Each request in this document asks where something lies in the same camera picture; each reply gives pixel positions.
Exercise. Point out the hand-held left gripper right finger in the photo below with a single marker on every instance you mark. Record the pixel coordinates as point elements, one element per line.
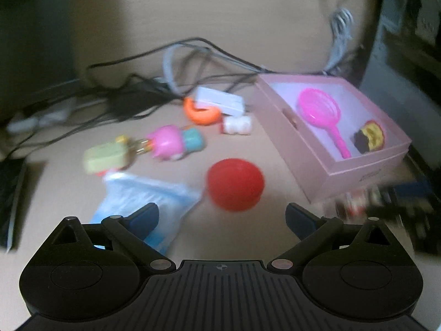
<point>299,219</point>

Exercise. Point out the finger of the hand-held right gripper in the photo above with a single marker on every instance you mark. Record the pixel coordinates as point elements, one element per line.
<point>403,189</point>

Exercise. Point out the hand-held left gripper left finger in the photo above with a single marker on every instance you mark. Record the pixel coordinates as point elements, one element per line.
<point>146,216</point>

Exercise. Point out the blue tissue packet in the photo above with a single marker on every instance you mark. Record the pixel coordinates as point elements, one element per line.
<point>137,193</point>

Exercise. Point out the black red small toy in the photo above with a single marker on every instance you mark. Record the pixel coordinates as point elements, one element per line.
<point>355,204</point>

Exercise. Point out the yellow brown toy cake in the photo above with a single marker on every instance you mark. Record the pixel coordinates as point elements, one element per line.
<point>369,137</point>

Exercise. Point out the red round ball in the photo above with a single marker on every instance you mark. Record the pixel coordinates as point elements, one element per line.
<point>236,183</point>

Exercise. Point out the pink cardboard box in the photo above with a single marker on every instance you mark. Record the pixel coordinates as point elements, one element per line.
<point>303,144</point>

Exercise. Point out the pink pig figure toy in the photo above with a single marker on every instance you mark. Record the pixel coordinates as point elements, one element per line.
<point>168,141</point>

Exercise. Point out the pink toy strainer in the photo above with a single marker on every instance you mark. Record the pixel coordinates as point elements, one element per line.
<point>318,108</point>

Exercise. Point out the orange toy piece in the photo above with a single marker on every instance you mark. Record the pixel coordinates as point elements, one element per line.
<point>201,115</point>

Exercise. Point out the small white box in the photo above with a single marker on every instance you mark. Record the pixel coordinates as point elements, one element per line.
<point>220,100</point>

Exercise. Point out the beige wooden desktop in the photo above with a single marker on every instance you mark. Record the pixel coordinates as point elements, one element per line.
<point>224,17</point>

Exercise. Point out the small white red toy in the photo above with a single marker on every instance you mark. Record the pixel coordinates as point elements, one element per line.
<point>237,125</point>

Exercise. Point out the black power adapter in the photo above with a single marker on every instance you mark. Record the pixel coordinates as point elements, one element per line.
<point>136,100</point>

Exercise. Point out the flat black object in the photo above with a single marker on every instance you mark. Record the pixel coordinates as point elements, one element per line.
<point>10,203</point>

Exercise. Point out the white power strip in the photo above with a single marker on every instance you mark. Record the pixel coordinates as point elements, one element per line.
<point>41,117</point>

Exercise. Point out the dark monitor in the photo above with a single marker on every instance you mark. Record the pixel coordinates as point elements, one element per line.
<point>34,34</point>

